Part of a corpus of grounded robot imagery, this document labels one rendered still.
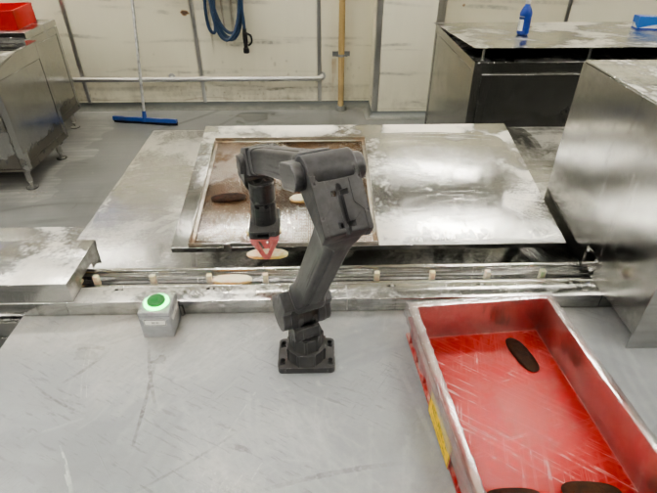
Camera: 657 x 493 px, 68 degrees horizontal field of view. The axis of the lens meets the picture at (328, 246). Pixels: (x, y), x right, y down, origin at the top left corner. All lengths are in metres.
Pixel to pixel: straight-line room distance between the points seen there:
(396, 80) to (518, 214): 3.25
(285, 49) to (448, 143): 3.24
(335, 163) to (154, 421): 0.62
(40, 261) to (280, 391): 0.68
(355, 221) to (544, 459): 0.57
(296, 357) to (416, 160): 0.83
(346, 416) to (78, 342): 0.62
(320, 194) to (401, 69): 3.95
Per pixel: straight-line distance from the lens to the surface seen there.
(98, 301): 1.27
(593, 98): 1.40
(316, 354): 1.02
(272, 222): 1.12
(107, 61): 5.17
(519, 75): 2.92
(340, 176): 0.68
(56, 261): 1.34
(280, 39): 4.78
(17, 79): 3.87
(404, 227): 1.36
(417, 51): 4.57
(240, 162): 1.04
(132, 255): 1.47
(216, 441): 0.98
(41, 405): 1.15
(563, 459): 1.02
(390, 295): 1.17
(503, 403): 1.06
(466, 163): 1.63
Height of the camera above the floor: 1.63
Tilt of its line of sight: 35 degrees down
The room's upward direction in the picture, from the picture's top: straight up
